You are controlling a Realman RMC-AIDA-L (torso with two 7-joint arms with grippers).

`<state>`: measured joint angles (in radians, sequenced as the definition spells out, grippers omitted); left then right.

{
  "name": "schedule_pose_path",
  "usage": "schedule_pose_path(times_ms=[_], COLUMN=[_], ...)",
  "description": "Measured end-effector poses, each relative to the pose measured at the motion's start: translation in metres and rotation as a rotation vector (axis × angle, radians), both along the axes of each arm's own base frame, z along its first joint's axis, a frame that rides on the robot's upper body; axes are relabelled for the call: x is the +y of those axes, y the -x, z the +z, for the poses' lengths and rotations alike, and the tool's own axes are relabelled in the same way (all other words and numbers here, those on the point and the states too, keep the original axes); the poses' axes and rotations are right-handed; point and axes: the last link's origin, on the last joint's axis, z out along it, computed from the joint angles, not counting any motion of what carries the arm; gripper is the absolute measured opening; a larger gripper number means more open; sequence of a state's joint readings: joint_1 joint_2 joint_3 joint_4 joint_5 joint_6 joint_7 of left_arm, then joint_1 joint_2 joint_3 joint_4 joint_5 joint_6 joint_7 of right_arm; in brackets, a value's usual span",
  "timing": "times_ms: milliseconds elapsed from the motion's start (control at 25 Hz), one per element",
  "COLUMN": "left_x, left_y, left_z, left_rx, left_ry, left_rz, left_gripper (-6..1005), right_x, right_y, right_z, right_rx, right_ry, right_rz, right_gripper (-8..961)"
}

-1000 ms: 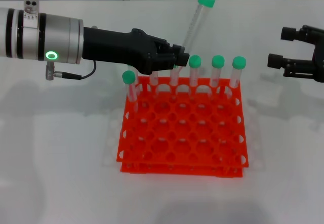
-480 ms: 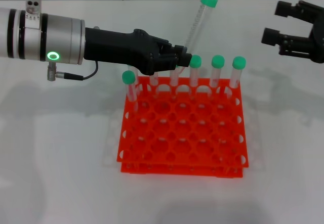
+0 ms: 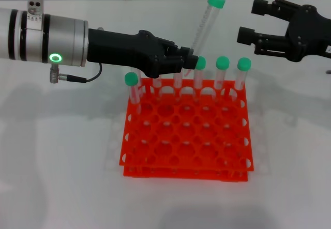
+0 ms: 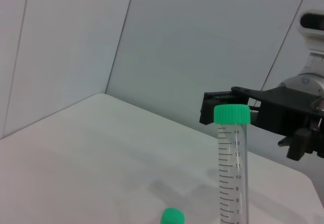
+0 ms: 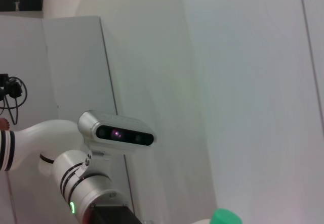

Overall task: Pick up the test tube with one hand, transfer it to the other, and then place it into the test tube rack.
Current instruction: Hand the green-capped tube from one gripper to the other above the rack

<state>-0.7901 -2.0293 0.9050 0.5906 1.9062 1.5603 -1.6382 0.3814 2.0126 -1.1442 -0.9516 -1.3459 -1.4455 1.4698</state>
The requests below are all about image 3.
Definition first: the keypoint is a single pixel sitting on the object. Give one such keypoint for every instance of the silver left camera mount bracket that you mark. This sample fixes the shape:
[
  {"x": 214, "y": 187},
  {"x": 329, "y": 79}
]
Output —
[{"x": 35, "y": 6}]

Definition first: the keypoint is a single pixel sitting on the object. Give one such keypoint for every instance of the clear test tube green cap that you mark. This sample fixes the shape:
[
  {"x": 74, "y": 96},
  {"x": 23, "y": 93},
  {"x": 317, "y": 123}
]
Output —
[
  {"x": 157, "y": 82},
  {"x": 131, "y": 78},
  {"x": 200, "y": 79},
  {"x": 140, "y": 79},
  {"x": 216, "y": 1},
  {"x": 244, "y": 63},
  {"x": 222, "y": 62},
  {"x": 178, "y": 80}
]

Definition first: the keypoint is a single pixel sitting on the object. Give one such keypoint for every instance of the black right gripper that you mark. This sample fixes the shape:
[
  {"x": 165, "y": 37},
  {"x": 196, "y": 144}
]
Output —
[{"x": 307, "y": 37}]

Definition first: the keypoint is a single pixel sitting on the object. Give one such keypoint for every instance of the orange test tube rack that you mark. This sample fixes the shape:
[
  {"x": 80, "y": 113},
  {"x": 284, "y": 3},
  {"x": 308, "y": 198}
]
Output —
[{"x": 191, "y": 125}]

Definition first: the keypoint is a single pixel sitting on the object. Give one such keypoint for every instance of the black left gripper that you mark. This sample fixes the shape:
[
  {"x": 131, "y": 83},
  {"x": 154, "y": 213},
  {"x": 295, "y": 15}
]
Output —
[{"x": 121, "y": 49}]

